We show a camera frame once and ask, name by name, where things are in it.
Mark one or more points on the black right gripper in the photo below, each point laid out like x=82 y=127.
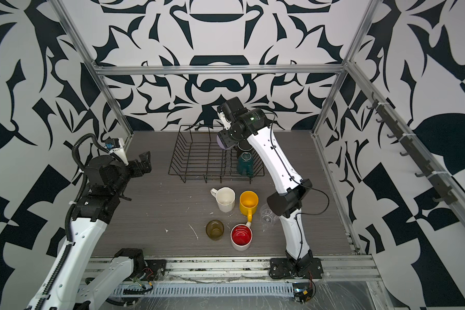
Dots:
x=225 y=138

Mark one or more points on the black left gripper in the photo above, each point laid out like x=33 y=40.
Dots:
x=146 y=168

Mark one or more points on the lilac cup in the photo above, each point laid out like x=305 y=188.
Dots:
x=221 y=144

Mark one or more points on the green mug cream inside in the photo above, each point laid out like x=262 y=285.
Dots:
x=245 y=164

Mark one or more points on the cream white cup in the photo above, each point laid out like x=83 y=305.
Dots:
x=225 y=198

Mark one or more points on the yellow mug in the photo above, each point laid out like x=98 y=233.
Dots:
x=248 y=204

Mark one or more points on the clear glass cup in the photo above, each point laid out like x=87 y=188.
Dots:
x=267 y=217

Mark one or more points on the black mug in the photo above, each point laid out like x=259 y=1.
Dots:
x=244 y=146

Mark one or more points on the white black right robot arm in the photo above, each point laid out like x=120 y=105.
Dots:
x=253 y=126

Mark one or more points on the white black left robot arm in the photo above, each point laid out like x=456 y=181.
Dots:
x=106 y=172

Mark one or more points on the olive glass cup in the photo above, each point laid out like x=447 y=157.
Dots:
x=214 y=230

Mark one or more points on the white mug red inside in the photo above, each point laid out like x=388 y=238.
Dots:
x=241 y=236

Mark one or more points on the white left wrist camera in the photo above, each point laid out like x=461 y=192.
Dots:
x=116 y=147

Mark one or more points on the black wire dish rack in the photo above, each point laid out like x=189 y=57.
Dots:
x=197 y=156

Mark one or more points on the white slotted cable duct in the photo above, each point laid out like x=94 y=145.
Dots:
x=274 y=289

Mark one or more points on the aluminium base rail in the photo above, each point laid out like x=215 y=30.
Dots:
x=263 y=269

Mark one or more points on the grey wall hook rail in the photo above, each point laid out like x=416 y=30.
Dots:
x=415 y=150

